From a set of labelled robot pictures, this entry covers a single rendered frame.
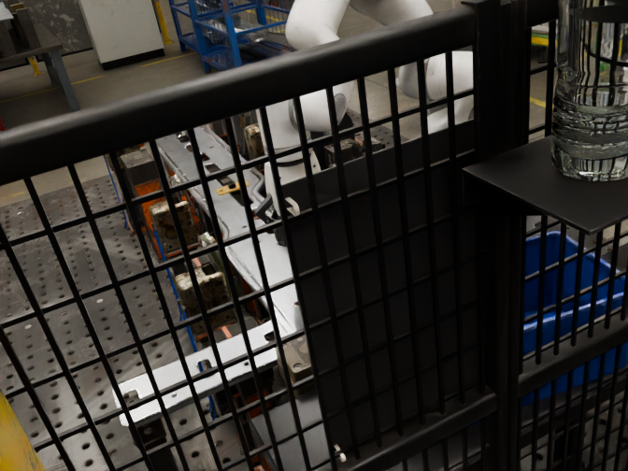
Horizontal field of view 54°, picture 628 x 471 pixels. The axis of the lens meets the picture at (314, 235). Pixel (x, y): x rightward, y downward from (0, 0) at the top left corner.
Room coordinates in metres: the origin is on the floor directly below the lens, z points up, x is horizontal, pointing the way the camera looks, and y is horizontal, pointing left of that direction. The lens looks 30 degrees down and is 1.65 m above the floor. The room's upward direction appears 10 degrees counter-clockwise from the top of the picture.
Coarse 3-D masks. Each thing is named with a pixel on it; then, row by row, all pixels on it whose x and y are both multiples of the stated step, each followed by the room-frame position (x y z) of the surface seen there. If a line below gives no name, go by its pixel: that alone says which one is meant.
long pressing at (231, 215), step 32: (192, 160) 1.68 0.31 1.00; (224, 160) 1.64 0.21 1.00; (192, 192) 1.47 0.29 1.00; (256, 192) 1.38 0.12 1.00; (224, 224) 1.25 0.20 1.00; (256, 224) 1.22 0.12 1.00; (288, 256) 1.06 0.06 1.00; (256, 288) 0.97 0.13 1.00; (288, 288) 0.95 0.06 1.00; (288, 320) 0.85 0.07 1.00
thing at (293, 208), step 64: (448, 128) 0.47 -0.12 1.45; (320, 192) 0.43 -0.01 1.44; (384, 192) 0.45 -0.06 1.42; (448, 192) 0.47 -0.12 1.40; (320, 256) 0.42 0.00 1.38; (384, 256) 0.45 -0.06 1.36; (448, 256) 0.47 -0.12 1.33; (320, 320) 0.42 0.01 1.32; (384, 320) 0.44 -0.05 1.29; (448, 320) 0.47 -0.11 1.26; (384, 384) 0.44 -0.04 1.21; (448, 384) 0.47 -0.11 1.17
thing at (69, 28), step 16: (0, 0) 8.25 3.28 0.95; (32, 0) 8.37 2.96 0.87; (48, 0) 8.43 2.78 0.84; (64, 0) 8.49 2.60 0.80; (32, 16) 8.35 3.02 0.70; (48, 16) 8.41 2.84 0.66; (64, 16) 8.48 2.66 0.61; (80, 16) 8.54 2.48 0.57; (160, 16) 8.85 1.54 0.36; (64, 32) 8.46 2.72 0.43; (80, 32) 8.53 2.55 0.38; (160, 32) 8.84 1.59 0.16; (64, 48) 8.43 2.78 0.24; (80, 48) 8.49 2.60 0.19; (0, 64) 8.16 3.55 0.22; (16, 64) 8.21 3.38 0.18; (32, 64) 8.24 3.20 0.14
